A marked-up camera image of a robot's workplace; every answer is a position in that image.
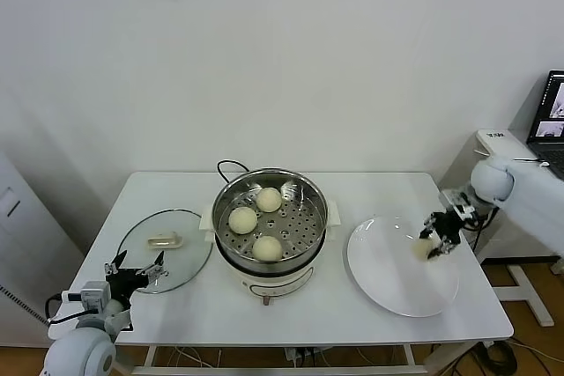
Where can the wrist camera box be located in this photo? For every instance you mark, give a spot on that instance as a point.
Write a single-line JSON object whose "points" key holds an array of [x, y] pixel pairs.
{"points": [[458, 205], [92, 296]]}

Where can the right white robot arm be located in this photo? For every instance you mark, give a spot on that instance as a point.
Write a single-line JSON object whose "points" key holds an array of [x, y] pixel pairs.
{"points": [[529, 204]]}

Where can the steel perforated steamer basket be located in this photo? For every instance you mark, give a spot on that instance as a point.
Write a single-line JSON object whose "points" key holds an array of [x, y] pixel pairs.
{"points": [[295, 226]]}

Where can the cream electric cooker base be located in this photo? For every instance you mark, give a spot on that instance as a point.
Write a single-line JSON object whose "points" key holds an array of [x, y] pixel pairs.
{"points": [[273, 281]]}

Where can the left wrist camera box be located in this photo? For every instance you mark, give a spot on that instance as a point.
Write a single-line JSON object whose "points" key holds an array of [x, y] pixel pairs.
{"points": [[92, 296]]}

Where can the black laptop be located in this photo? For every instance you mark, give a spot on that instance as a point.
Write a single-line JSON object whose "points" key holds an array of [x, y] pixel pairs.
{"points": [[551, 107]]}

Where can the white side table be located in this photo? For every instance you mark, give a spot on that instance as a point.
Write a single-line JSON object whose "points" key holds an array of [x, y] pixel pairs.
{"points": [[498, 140]]}

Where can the white power strip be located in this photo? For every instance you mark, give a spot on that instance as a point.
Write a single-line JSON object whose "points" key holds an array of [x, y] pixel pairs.
{"points": [[304, 353]]}

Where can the white round plate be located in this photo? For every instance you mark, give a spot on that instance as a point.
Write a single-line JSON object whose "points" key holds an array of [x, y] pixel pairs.
{"points": [[388, 270]]}

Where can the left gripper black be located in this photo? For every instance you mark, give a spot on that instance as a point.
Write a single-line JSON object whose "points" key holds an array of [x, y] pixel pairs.
{"points": [[125, 283]]}

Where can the round glass lid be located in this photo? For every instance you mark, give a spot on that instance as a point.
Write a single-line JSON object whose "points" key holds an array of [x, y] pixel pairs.
{"points": [[165, 242]]}

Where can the white cabinet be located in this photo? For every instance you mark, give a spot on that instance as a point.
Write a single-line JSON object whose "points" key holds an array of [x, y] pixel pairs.
{"points": [[26, 252]]}

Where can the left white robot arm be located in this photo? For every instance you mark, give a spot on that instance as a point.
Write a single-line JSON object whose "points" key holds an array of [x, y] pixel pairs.
{"points": [[79, 351]]}

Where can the white steamed baozi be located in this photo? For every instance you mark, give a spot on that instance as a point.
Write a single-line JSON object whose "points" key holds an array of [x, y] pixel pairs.
{"points": [[421, 248], [242, 220], [269, 200], [267, 249]]}

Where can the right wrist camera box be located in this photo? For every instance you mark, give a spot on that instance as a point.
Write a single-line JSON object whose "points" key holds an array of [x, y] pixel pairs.
{"points": [[458, 205]]}

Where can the white table frame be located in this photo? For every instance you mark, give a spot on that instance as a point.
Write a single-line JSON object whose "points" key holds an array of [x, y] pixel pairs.
{"points": [[150, 356]]}

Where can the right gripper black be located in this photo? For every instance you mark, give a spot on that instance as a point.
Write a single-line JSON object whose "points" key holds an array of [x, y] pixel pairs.
{"points": [[447, 226]]}

